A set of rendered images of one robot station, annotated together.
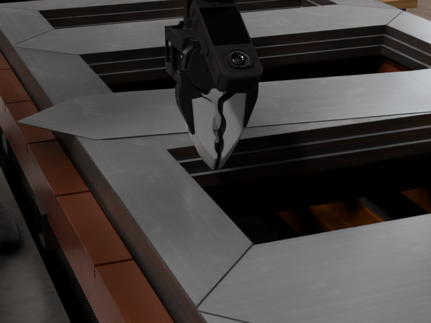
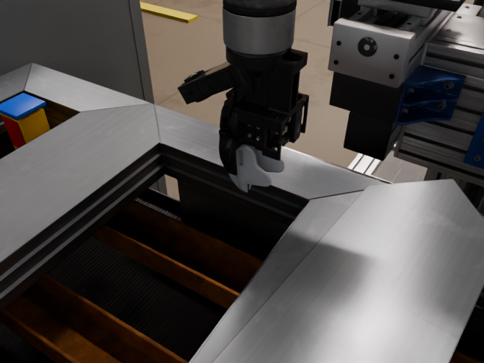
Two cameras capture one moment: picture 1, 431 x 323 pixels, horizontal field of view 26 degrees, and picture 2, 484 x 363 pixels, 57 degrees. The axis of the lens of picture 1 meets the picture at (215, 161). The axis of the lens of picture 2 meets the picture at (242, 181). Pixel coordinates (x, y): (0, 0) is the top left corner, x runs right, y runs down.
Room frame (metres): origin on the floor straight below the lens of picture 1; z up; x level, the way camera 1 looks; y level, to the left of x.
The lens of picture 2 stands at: (1.33, -0.29, 1.27)
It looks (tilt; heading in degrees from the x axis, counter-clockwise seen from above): 40 degrees down; 142
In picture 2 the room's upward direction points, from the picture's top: straight up
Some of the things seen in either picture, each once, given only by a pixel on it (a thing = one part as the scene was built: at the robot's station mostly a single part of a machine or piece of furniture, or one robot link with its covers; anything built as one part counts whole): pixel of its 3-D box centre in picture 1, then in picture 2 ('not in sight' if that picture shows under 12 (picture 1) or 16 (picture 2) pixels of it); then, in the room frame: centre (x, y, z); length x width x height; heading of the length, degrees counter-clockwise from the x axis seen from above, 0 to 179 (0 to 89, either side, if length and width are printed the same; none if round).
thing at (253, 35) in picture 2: not in sight; (260, 26); (0.97, 0.01, 1.10); 0.08 x 0.08 x 0.05
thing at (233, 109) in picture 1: (222, 123); (251, 174); (0.98, -0.01, 0.91); 0.06 x 0.03 x 0.09; 21
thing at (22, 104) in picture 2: not in sight; (21, 109); (0.56, -0.18, 0.88); 0.06 x 0.06 x 0.02; 21
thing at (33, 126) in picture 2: not in sight; (38, 155); (0.56, -0.18, 0.78); 0.05 x 0.05 x 0.19; 21
